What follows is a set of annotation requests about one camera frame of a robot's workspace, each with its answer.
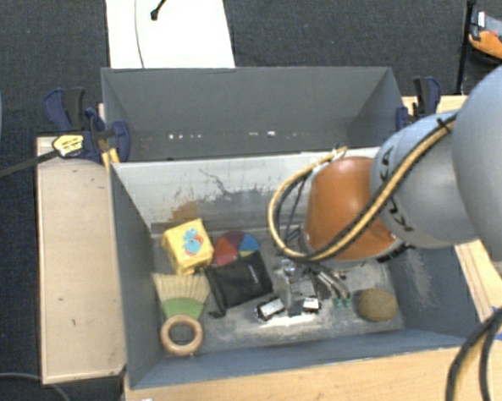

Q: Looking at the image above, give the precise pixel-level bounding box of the grey metal bin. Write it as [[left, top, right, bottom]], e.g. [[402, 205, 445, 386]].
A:
[[100, 45, 485, 392]]

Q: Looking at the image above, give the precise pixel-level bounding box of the multicolour segmented ball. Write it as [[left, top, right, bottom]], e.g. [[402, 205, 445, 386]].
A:
[[212, 229, 262, 269]]

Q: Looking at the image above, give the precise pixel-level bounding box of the pale wood board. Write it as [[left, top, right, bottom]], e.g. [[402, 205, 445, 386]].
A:
[[26, 131, 130, 385]]

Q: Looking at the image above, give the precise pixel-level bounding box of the black fabric pouch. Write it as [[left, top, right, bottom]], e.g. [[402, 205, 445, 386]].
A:
[[202, 251, 276, 320]]

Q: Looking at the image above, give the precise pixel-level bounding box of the straw and green fan brush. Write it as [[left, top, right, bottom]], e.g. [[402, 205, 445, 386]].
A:
[[151, 268, 213, 323]]

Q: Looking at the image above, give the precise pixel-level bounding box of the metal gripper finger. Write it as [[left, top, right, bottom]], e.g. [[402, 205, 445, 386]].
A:
[[254, 295, 286, 322], [301, 294, 323, 315]]

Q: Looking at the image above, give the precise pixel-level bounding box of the yellow soft cube with print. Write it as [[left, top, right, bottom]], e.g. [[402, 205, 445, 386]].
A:
[[159, 217, 218, 278]]

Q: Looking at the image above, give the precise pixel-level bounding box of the pale wooden ring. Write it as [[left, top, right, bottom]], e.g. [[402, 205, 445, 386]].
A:
[[158, 313, 205, 358]]

